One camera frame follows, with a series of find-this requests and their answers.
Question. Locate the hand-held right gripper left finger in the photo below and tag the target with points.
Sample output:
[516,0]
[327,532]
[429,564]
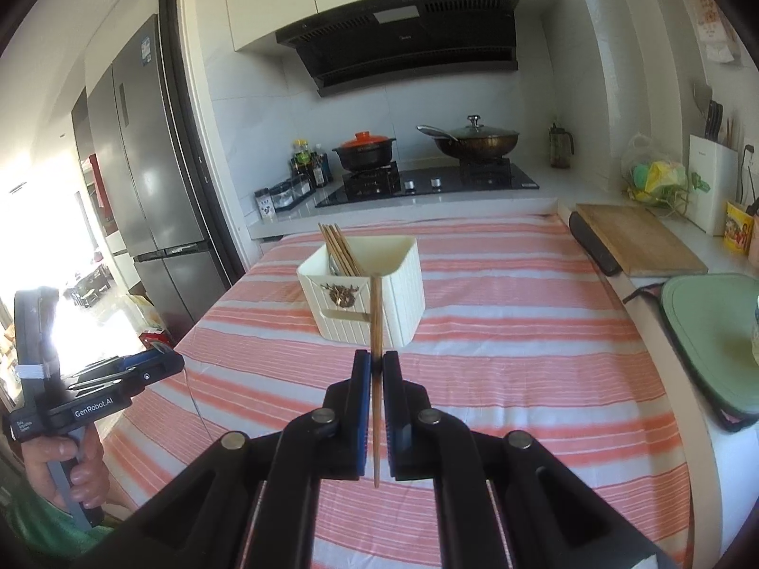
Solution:
[360,409]

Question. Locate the black range hood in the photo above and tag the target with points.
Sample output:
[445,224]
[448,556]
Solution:
[409,41]

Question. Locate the wooden chopstick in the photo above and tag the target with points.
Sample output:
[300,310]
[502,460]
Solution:
[353,252]
[342,249]
[347,250]
[376,320]
[332,249]
[337,249]

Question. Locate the green mat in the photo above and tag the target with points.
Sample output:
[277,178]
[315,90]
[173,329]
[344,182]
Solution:
[732,422]
[711,338]

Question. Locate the clear spice jar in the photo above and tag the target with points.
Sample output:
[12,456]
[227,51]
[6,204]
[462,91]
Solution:
[280,195]

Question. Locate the yellow capped oil bottle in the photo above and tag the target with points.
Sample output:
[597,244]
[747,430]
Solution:
[303,157]

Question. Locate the white knife block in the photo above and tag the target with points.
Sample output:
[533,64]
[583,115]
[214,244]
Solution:
[711,184]

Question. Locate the wooden cutting board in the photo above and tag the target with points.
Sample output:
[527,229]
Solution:
[640,237]

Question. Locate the black cutting board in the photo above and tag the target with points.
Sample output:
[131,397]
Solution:
[593,246]

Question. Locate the pink and white striped cloth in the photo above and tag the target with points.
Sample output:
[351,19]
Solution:
[504,338]

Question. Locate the black gas stove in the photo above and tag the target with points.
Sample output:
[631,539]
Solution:
[427,181]

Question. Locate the yellow snack packet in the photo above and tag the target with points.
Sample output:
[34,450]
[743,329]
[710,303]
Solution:
[740,231]

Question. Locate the silver refrigerator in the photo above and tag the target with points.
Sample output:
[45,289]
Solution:
[148,160]

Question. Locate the plastic bag of sponges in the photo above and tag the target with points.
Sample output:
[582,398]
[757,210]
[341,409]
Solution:
[658,181]

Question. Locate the dark wok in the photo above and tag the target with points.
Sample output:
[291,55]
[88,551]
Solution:
[477,147]

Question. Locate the glass wok lid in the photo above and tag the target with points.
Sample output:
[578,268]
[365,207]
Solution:
[473,130]

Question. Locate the white ribbed storage basket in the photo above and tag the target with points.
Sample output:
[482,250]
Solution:
[403,302]

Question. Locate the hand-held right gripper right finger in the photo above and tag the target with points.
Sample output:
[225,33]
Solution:
[395,412]

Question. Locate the dark sauce bottle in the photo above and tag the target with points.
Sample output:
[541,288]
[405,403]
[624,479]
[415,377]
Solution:
[320,169]

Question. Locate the person's left hand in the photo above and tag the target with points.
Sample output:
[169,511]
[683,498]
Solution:
[89,474]

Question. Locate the black clay pot orange lid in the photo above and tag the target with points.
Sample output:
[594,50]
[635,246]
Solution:
[364,151]

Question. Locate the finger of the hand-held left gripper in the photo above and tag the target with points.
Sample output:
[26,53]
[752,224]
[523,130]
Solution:
[157,372]
[145,357]

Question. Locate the labelled spice jar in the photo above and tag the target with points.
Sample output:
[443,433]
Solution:
[264,201]

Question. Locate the wall calendar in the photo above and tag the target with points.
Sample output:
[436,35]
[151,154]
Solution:
[708,12]

